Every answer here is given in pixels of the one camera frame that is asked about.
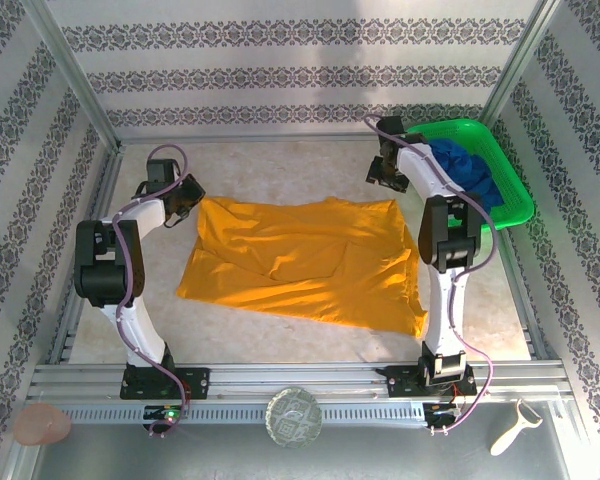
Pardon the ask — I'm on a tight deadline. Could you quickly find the yellow t-shirt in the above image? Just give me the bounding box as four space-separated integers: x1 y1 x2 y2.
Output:
175 196 430 340

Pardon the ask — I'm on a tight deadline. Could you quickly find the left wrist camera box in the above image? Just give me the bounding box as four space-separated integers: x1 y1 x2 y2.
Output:
146 158 180 184

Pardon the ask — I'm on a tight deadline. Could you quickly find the pink translucent cup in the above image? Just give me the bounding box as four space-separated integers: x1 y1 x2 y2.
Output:
13 403 74 446

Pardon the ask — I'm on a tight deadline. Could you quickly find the round patterned glass dish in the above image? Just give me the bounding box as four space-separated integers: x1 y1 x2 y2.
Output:
264 385 324 450

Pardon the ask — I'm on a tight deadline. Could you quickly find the blue cloth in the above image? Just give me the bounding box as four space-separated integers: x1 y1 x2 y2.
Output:
427 138 505 214

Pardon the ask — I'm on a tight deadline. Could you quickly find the aluminium frame post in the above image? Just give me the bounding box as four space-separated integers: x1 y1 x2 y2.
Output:
478 0 564 131
20 0 124 151

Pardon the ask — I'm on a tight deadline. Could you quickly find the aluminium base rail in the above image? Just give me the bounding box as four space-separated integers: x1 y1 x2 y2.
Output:
27 360 576 401

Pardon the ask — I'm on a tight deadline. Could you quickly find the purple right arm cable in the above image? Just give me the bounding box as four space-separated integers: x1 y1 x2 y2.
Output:
363 113 499 437

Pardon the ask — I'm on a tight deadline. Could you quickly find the aluminium back rail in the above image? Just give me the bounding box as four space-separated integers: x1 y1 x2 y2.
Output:
117 132 381 146

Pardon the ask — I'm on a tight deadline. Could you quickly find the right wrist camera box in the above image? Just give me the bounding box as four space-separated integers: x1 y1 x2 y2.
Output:
376 115 407 146

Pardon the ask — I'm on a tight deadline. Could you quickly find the green plastic basket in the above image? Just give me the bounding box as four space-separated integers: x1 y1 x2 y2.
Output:
407 117 535 232

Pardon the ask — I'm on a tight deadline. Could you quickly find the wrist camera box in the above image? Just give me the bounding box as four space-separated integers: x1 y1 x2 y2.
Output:
376 115 407 146
146 158 180 184

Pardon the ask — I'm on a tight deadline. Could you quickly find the small circuit board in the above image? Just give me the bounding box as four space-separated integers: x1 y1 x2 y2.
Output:
424 402 464 419
143 404 189 422

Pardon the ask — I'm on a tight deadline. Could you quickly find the white peeler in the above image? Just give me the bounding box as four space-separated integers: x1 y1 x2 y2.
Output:
489 398 544 457

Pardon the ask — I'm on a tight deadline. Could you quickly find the perforated metal cable duct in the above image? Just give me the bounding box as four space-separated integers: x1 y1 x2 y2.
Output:
54 402 426 426

